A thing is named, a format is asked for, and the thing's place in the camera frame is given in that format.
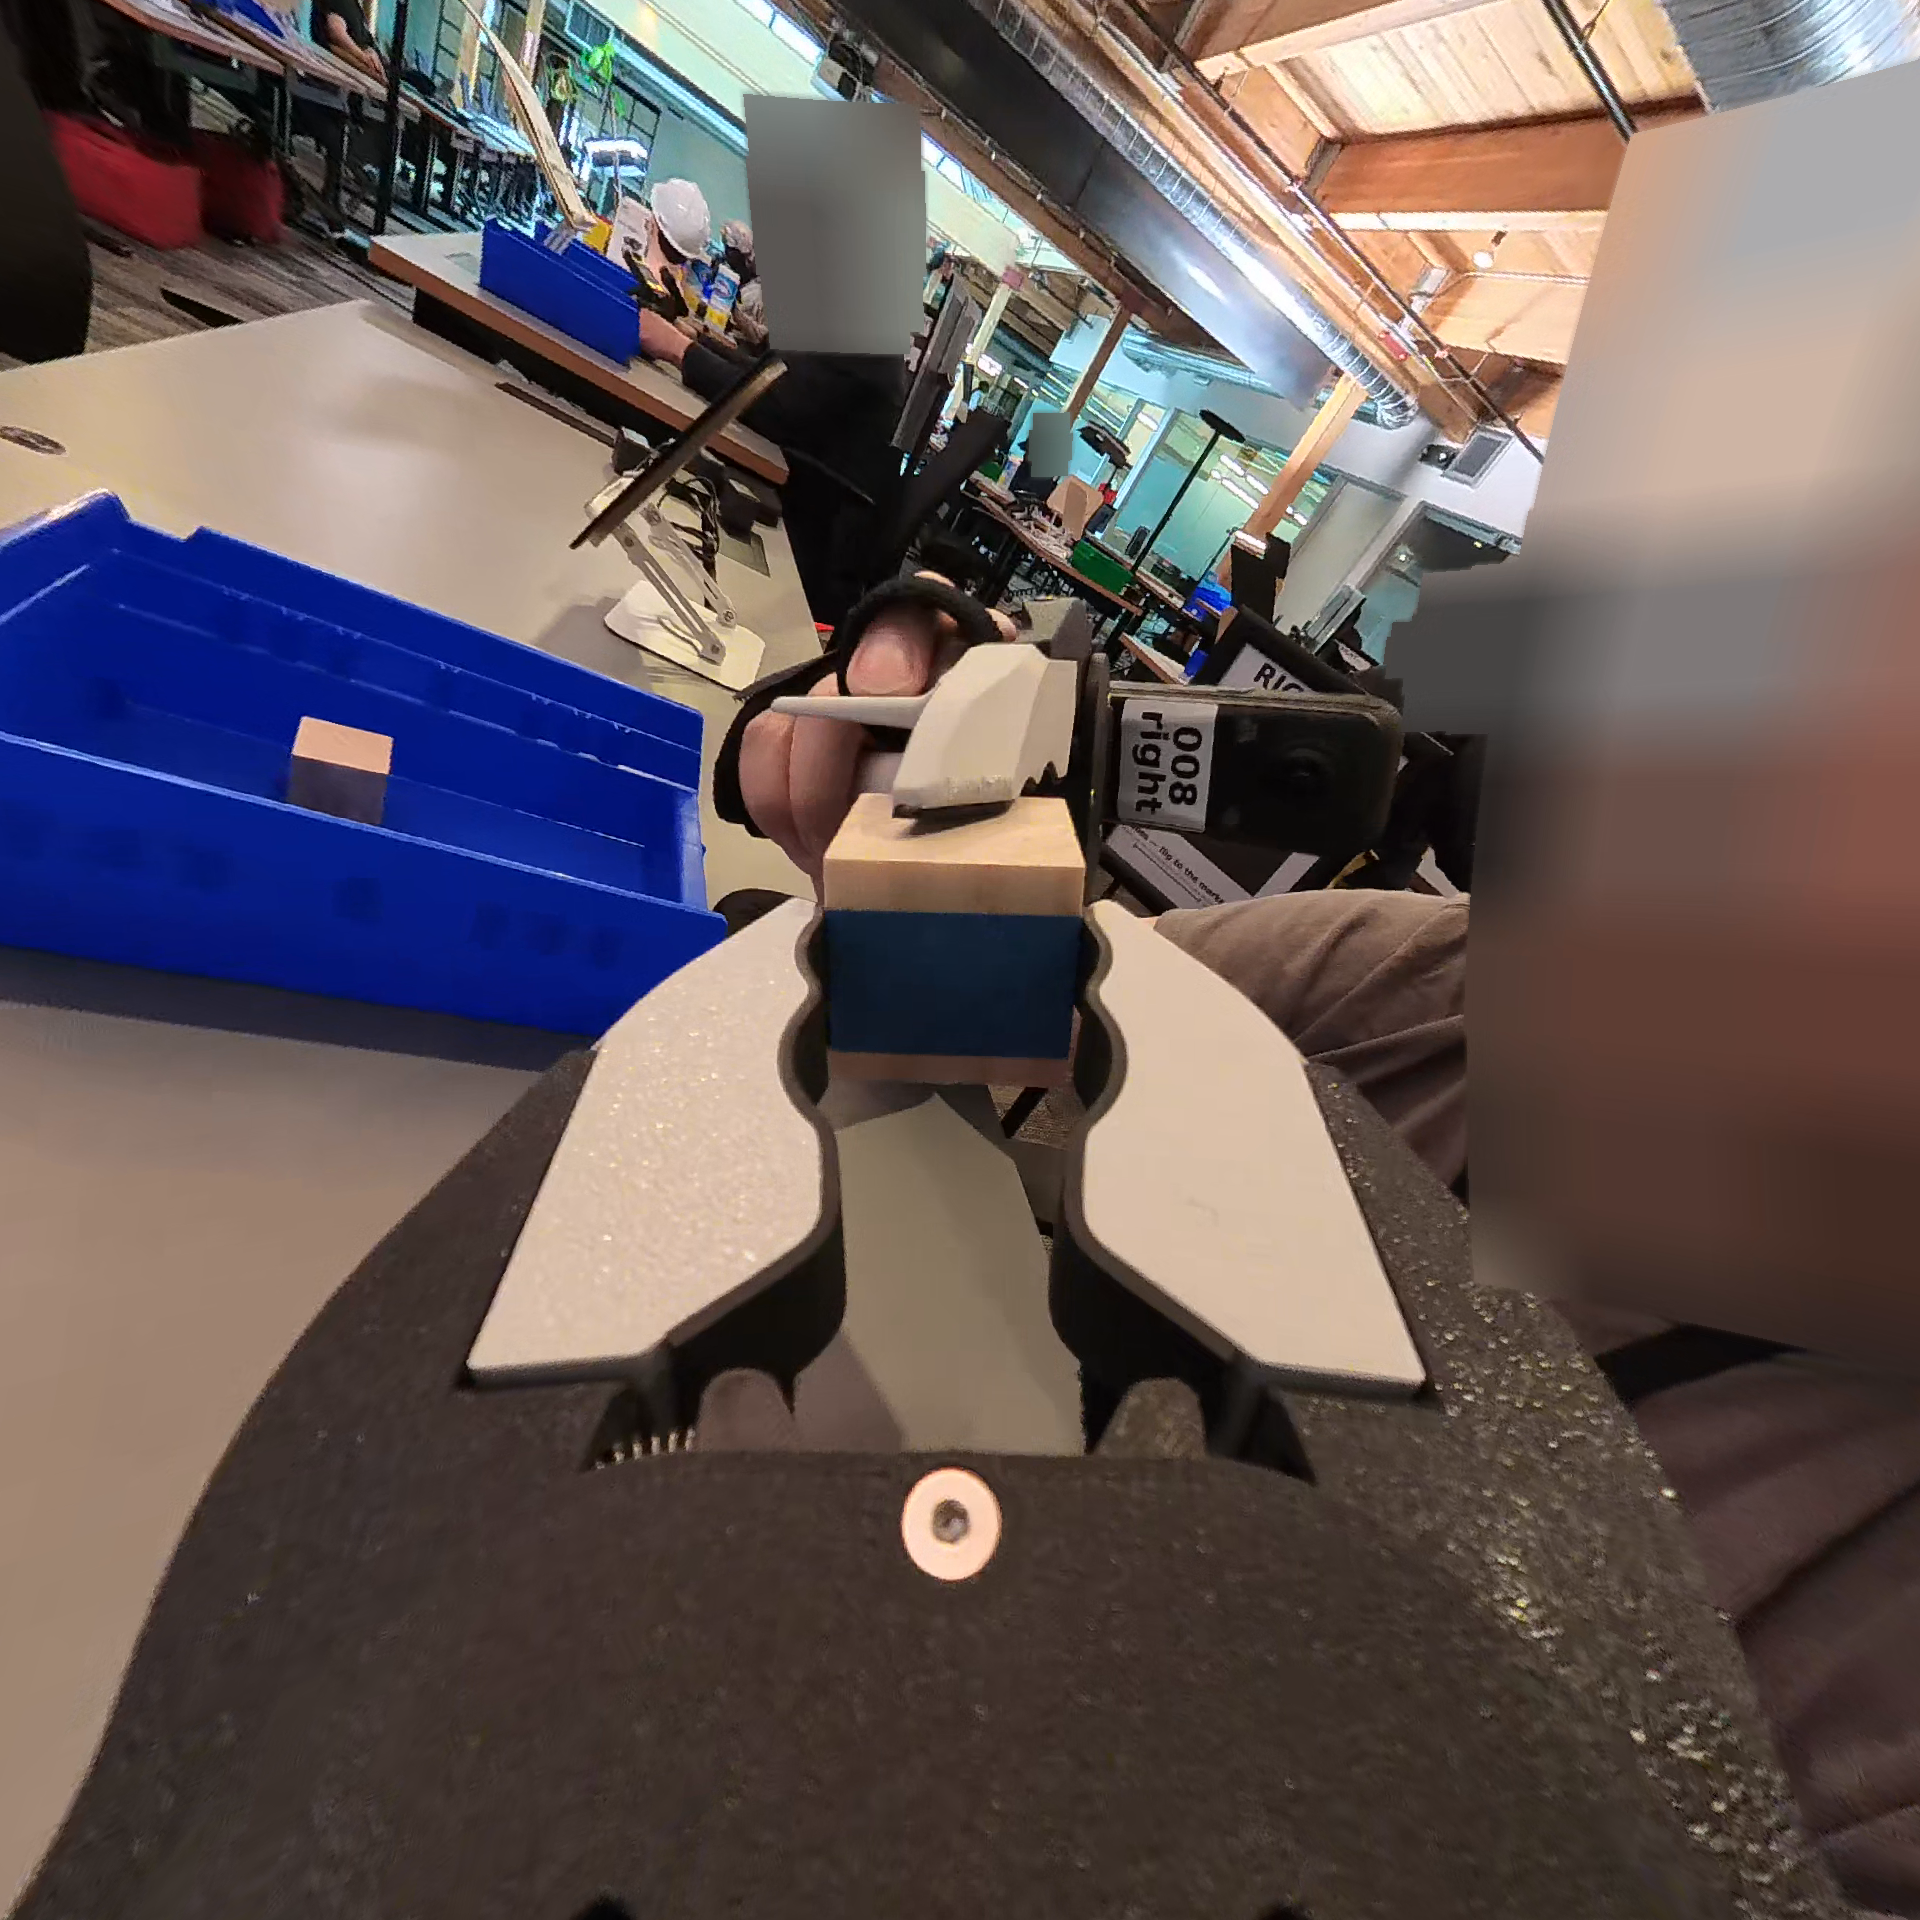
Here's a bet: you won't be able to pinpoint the person's dark trousers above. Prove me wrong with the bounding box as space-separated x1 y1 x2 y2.
1592 1306 1920 1920

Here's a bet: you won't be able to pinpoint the blue-striped wooden cube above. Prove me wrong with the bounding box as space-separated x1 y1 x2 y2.
823 795 1088 1085
286 719 395 826

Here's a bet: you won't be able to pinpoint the black office chair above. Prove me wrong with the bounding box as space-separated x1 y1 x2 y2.
817 411 1016 618

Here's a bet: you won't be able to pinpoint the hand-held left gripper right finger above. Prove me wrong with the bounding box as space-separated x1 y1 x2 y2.
1048 900 1431 1449

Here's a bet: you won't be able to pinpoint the red storage bin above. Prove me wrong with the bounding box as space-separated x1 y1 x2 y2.
194 133 289 244
47 107 203 249

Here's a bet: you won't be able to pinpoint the black display board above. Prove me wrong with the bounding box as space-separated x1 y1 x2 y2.
569 356 790 549

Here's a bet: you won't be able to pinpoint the wooden-edged work table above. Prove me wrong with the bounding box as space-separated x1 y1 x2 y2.
369 232 793 485

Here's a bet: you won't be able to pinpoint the blue plastic bin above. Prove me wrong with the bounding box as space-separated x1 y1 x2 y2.
480 221 648 367
0 492 729 1037

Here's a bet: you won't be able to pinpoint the white stand base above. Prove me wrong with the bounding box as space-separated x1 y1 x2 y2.
605 497 770 693

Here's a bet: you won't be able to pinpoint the person's right hand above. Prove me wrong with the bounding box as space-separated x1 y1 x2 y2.
738 575 966 853

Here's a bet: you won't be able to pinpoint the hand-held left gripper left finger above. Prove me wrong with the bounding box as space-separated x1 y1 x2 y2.
464 900 847 1441

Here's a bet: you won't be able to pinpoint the framed tag sign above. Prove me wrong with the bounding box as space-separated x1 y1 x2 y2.
1103 608 1405 909

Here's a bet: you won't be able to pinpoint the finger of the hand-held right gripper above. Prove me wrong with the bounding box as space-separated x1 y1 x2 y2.
889 644 1081 819

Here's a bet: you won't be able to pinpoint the silver ventilation duct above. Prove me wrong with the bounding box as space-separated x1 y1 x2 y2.
1665 0 1920 115

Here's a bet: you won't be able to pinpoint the person's grey-brown shirt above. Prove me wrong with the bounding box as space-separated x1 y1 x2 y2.
1154 892 1473 1187

